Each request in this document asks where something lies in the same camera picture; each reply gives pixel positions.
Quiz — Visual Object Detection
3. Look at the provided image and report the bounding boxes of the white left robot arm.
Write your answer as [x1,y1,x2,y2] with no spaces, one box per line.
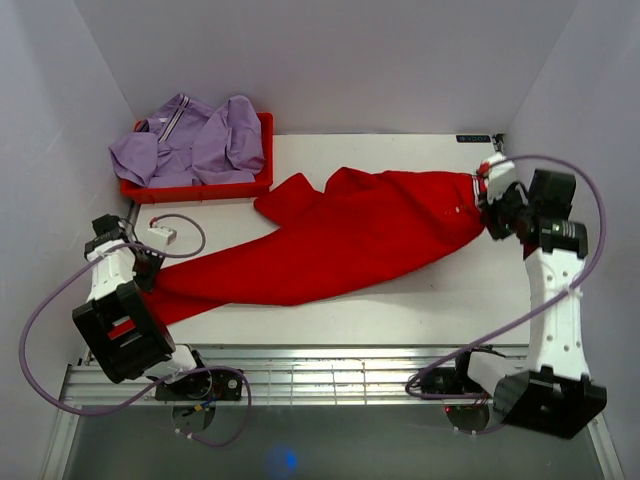
[72,214,212,400]

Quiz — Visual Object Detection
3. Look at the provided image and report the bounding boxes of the purple shirt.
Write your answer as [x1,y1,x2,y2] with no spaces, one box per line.
[109,94,266,188]

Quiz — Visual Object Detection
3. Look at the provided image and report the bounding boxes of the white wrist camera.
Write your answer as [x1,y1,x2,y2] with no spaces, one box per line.
[144,217,177,250]
[477,152,517,205]

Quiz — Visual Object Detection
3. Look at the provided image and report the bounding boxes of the small dark table label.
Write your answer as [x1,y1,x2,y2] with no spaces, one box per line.
[456,134,492,143]

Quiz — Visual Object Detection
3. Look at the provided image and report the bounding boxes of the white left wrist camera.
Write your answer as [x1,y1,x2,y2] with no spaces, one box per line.
[144,217,177,250]

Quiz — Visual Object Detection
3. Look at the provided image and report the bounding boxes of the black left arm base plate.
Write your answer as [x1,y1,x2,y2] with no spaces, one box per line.
[154,369,242,403]

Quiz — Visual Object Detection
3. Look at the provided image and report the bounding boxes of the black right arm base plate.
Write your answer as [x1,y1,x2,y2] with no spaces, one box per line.
[418,367,490,403]

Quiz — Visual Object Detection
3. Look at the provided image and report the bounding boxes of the red plastic bin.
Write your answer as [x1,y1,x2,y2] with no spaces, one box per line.
[120,112,274,205]

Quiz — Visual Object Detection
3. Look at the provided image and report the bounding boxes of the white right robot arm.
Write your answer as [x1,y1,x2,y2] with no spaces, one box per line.
[451,166,607,439]

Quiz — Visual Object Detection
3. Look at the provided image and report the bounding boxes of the red trousers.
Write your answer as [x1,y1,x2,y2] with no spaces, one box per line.
[143,167,487,325]

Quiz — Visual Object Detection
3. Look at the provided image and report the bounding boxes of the aluminium table edge rail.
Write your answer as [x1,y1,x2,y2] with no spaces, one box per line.
[58,344,600,407]

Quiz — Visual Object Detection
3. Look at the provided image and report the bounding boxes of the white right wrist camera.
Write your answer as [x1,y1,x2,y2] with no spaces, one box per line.
[477,152,517,205]

